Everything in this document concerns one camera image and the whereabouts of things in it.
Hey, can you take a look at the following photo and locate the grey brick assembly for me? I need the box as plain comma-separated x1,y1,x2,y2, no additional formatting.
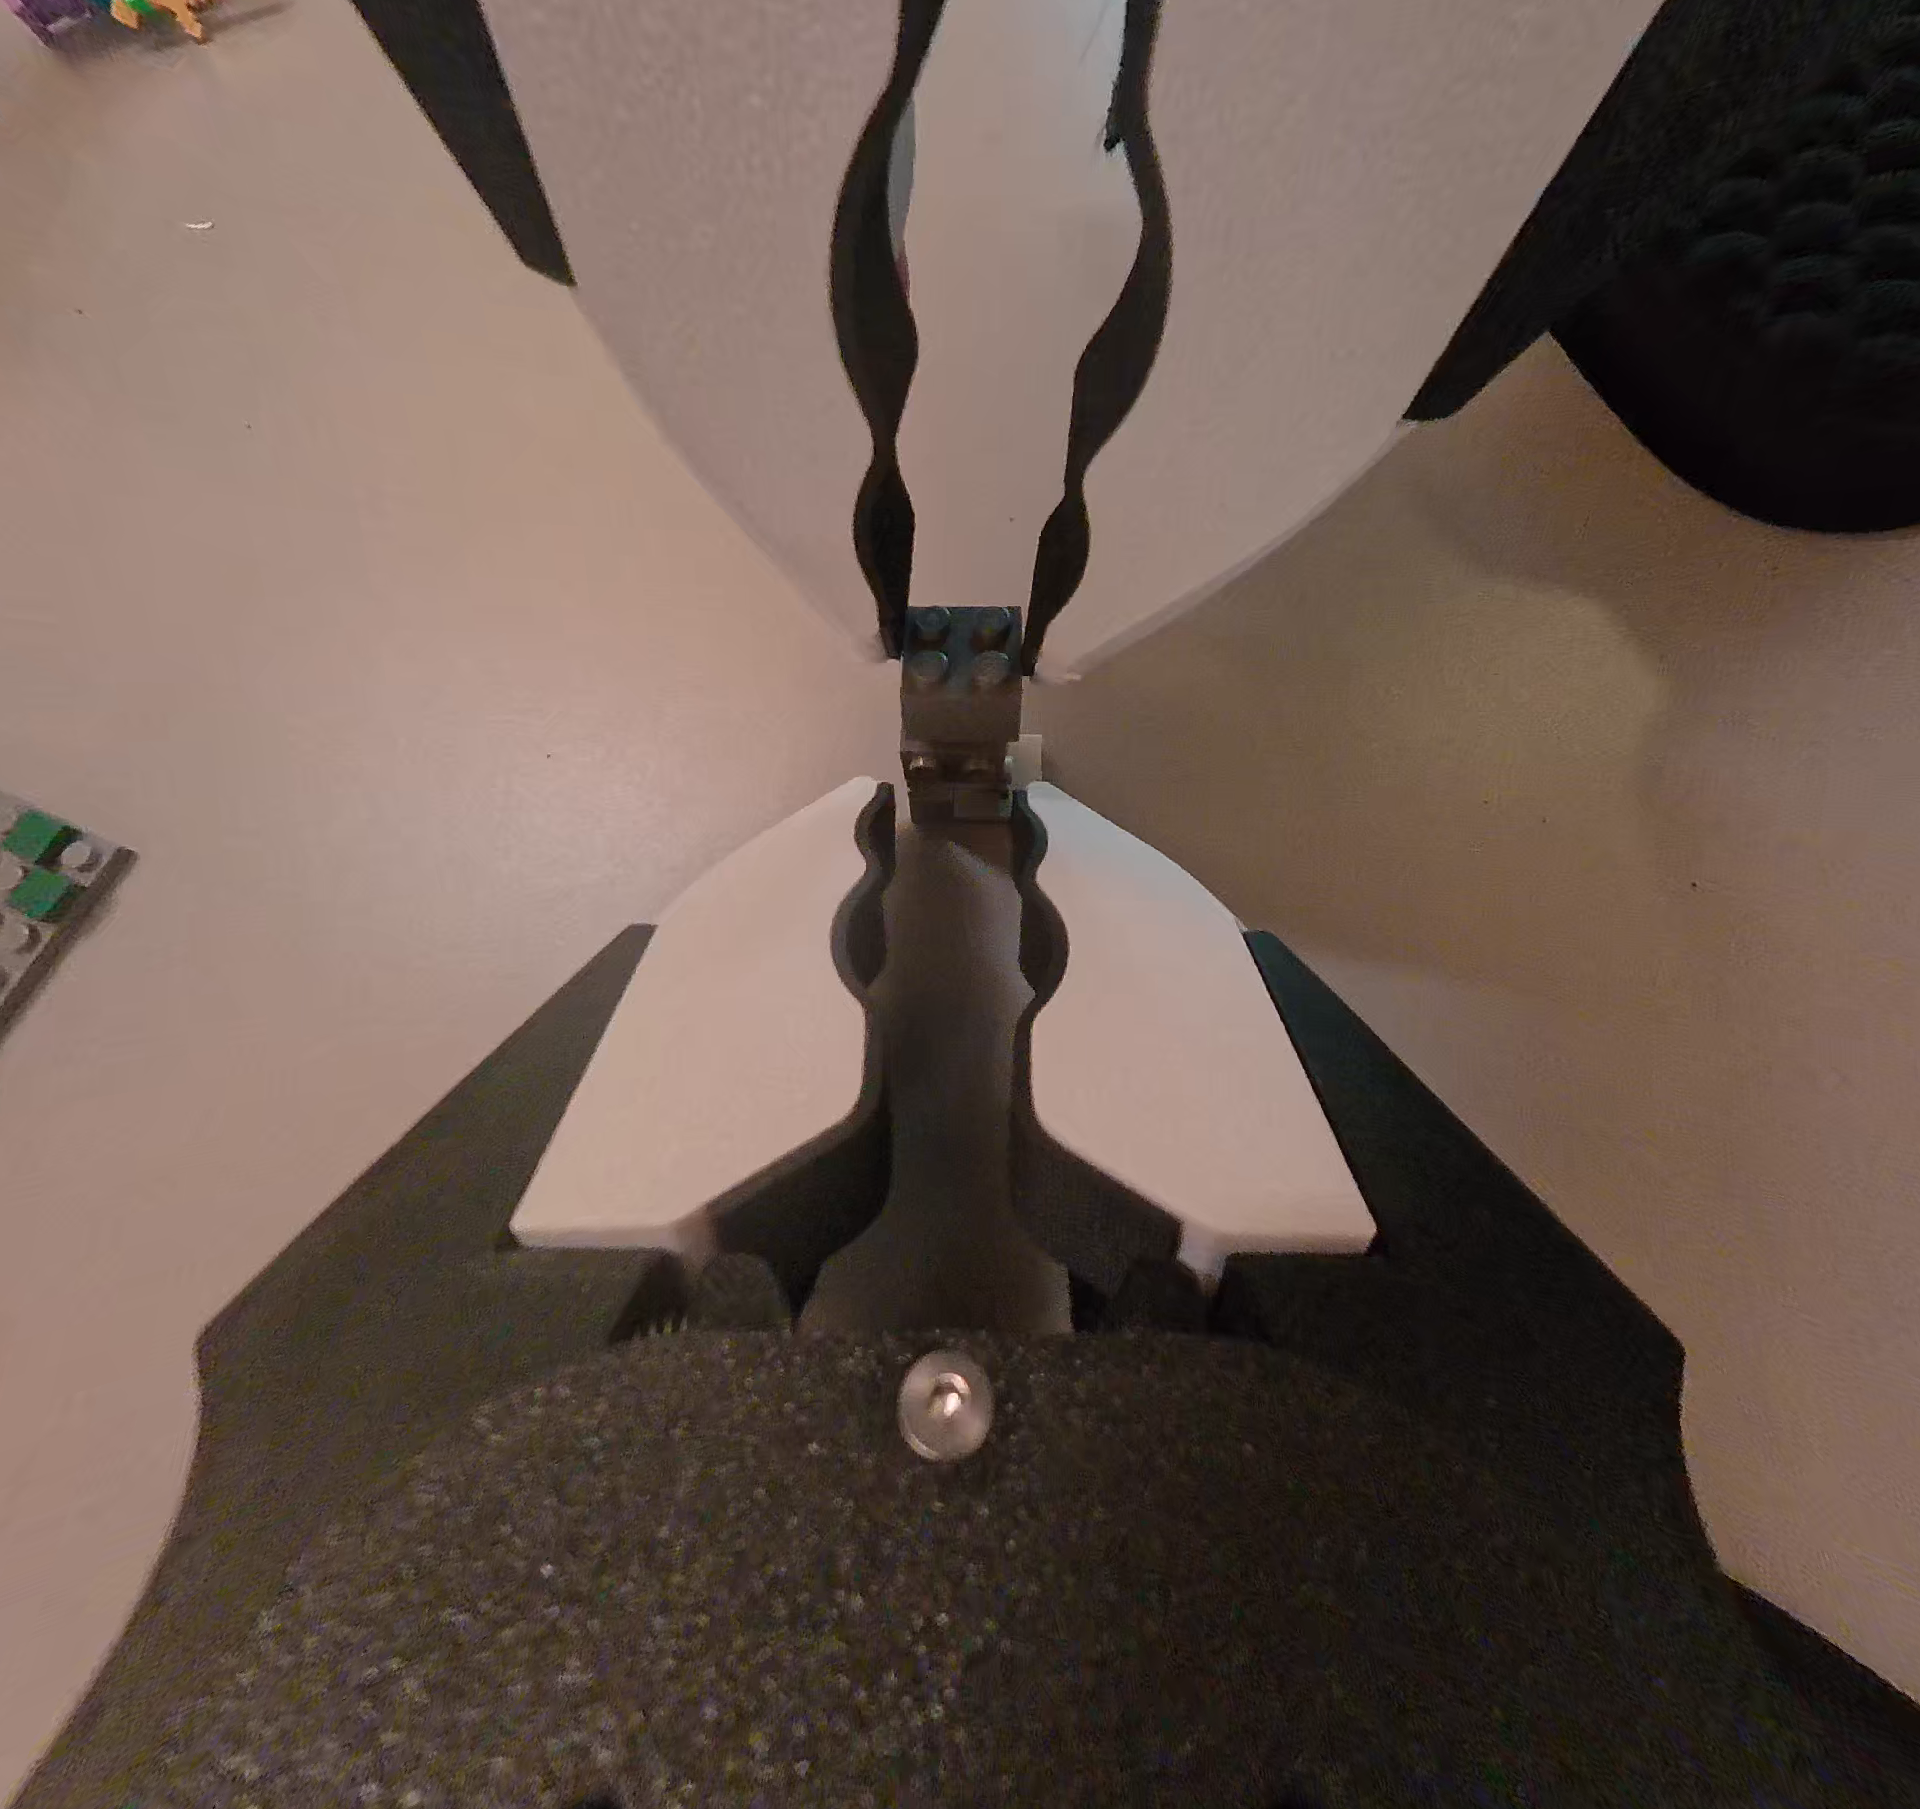
895,605,1047,828

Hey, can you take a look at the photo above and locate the toy brick building model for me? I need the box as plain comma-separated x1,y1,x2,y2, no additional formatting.
0,791,139,1047

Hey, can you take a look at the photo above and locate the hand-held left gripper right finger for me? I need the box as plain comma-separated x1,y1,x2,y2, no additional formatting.
1017,787,1382,1268

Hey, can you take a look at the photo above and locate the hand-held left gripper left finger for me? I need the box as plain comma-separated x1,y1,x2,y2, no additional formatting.
511,774,902,1257

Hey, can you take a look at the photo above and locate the grey desk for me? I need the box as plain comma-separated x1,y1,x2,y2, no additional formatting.
0,0,1920,1774

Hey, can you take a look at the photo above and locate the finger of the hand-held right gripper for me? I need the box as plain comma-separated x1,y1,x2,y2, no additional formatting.
1023,0,1736,684
443,0,969,664

